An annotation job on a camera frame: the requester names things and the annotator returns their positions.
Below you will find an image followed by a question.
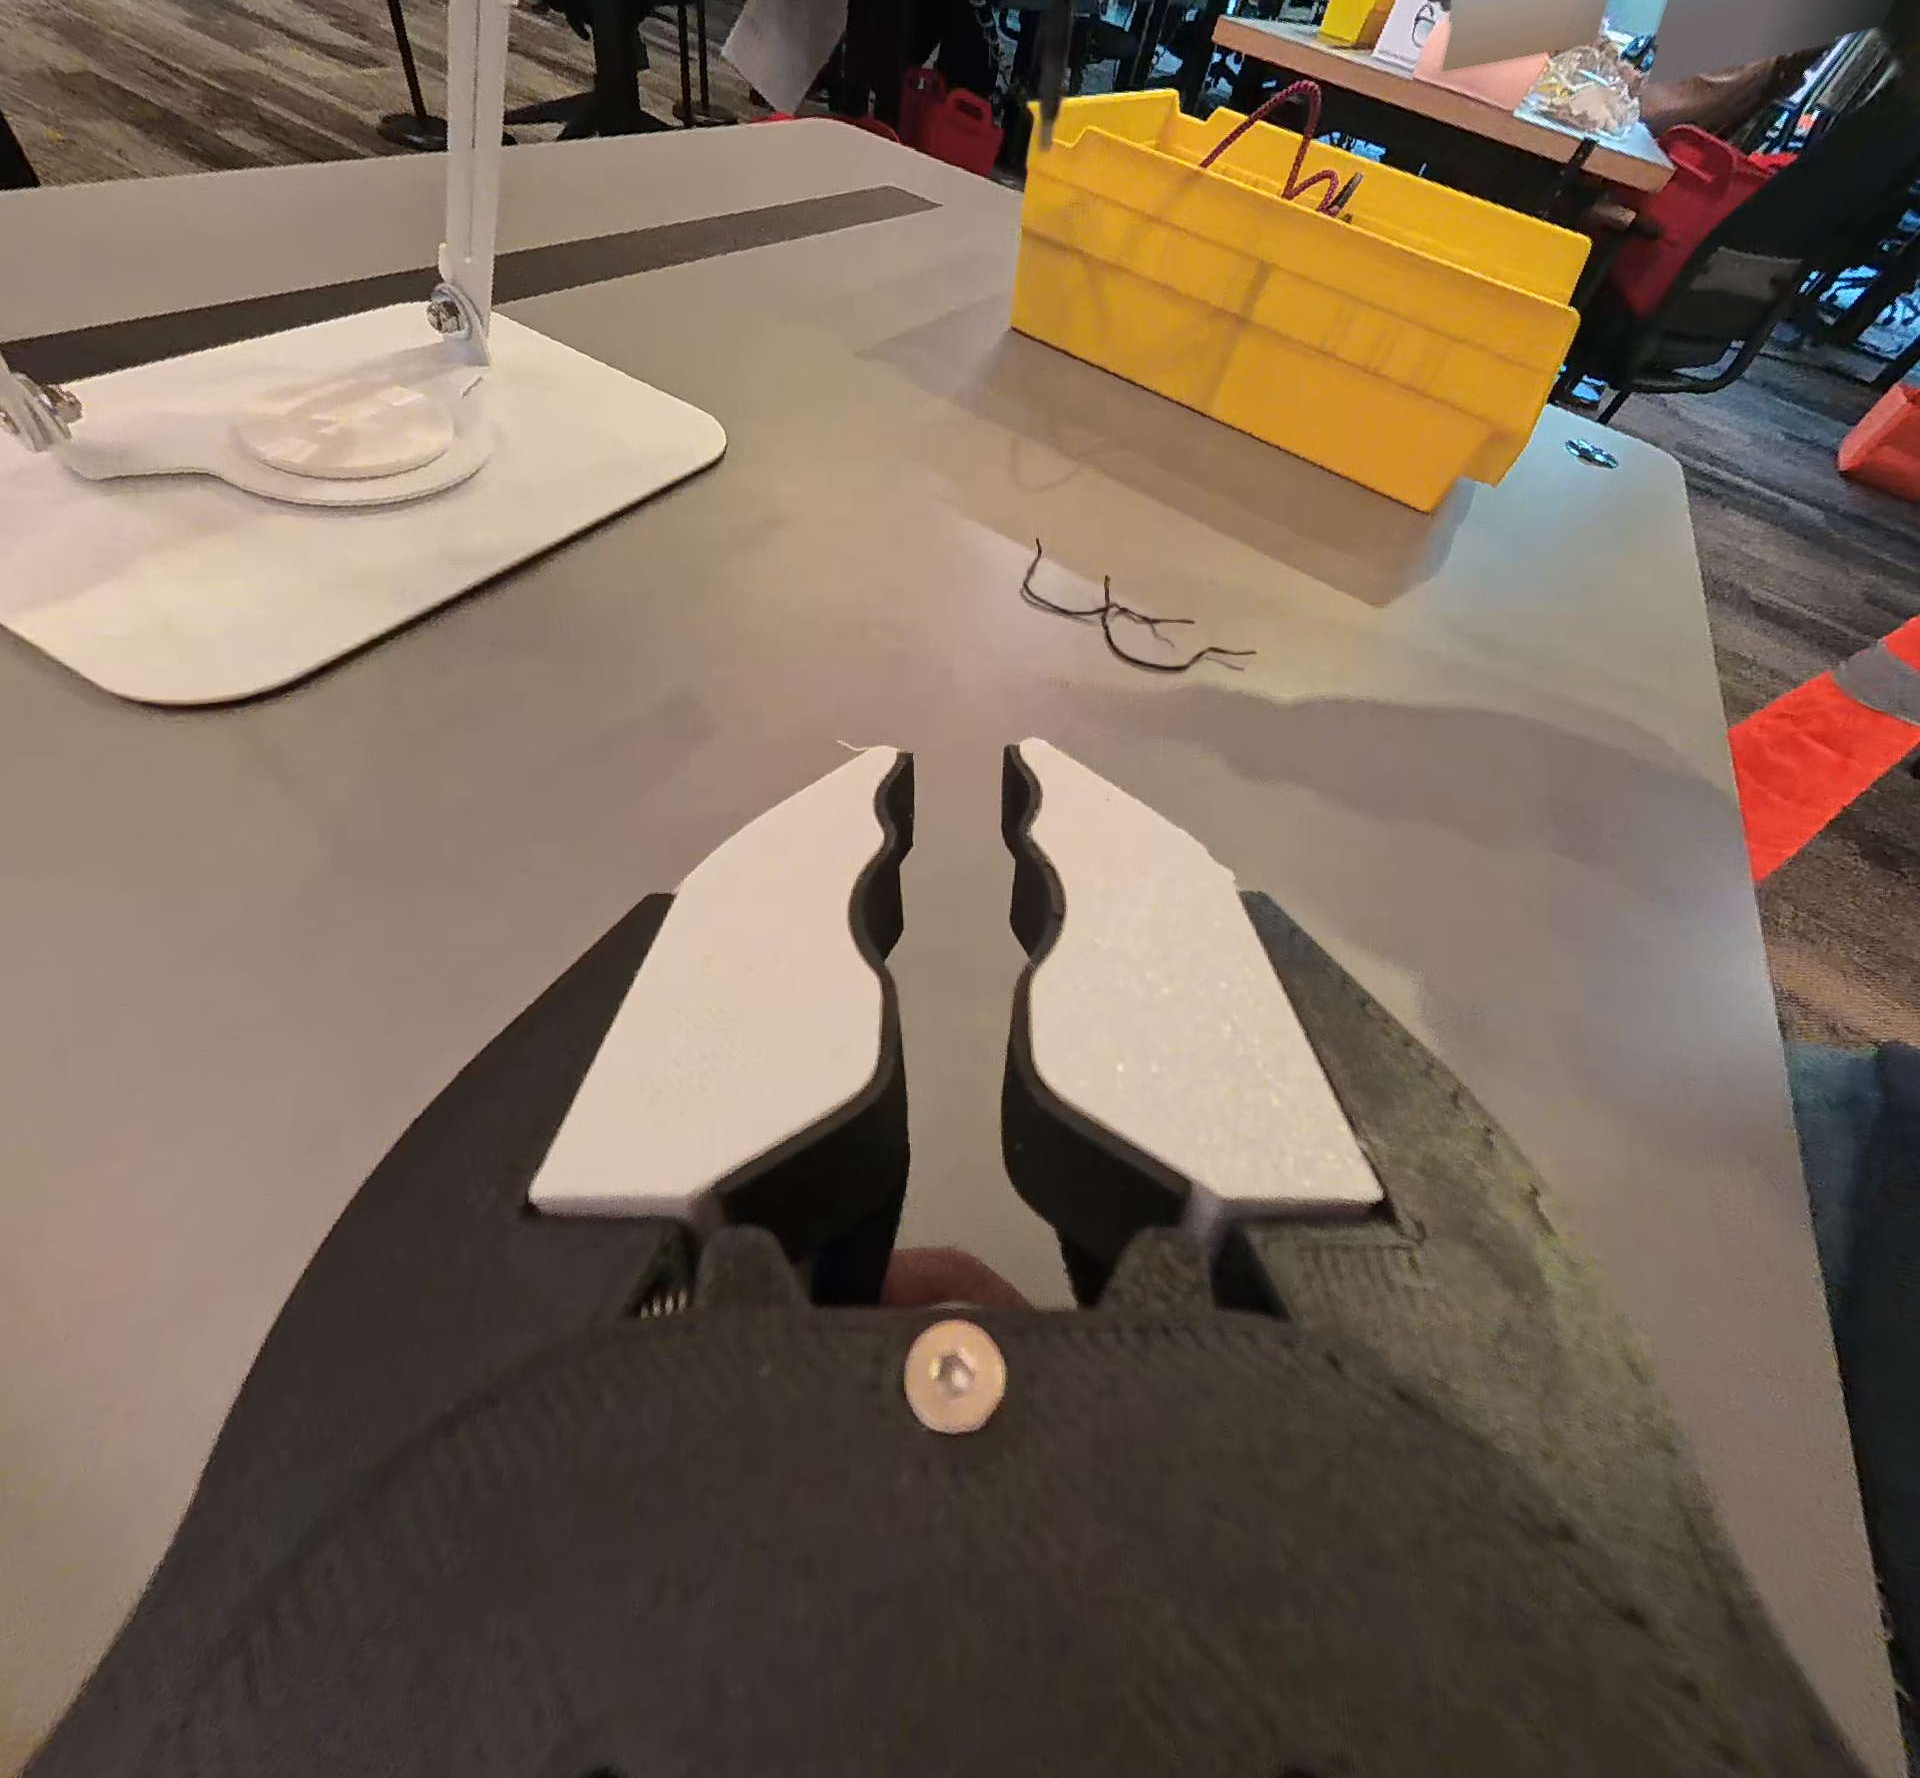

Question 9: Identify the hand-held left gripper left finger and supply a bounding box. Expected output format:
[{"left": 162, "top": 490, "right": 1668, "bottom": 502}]
[{"left": 528, "top": 744, "right": 916, "bottom": 1279}]

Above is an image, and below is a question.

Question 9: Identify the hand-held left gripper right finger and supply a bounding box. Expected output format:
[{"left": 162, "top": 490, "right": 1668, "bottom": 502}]
[{"left": 999, "top": 735, "right": 1389, "bottom": 1304}]

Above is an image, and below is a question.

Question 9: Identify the black twist tie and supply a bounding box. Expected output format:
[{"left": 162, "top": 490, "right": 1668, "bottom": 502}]
[
  {"left": 1020, "top": 539, "right": 1116, "bottom": 624},
  {"left": 1100, "top": 583, "right": 1262, "bottom": 679}
]

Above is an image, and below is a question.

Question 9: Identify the yellow plastic bin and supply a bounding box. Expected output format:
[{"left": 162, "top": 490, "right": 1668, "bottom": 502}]
[{"left": 1011, "top": 88, "right": 1593, "bottom": 519}]

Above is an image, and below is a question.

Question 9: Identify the pink braided usb cable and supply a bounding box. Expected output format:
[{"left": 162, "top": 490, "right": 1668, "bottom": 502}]
[{"left": 1201, "top": 78, "right": 1361, "bottom": 220}]

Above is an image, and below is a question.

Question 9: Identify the white stand base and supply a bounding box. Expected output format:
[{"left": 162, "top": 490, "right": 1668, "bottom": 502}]
[{"left": 0, "top": 301, "right": 728, "bottom": 706}]

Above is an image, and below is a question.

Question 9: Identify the orange traffic cone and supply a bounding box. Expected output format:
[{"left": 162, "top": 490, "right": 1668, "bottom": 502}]
[{"left": 1728, "top": 617, "right": 1920, "bottom": 890}]

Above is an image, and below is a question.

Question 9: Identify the person's jeans leg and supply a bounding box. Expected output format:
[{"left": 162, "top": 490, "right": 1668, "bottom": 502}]
[{"left": 1795, "top": 1042, "right": 1920, "bottom": 1778}]

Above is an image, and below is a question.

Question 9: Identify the orange box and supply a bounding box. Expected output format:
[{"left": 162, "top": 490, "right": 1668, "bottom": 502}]
[{"left": 1833, "top": 382, "right": 1920, "bottom": 507}]

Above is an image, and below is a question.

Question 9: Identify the black office chair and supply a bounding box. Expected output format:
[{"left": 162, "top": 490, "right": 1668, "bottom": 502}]
[{"left": 1561, "top": 35, "right": 1894, "bottom": 421}]

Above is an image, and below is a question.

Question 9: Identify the red bin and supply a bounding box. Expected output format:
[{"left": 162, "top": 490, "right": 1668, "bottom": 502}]
[
  {"left": 898, "top": 70, "right": 1008, "bottom": 174},
  {"left": 1614, "top": 124, "right": 1779, "bottom": 327}
]

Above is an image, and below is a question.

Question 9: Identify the white hanging paper sheet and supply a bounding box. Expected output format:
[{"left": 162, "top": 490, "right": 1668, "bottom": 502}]
[{"left": 718, "top": 0, "right": 837, "bottom": 119}]

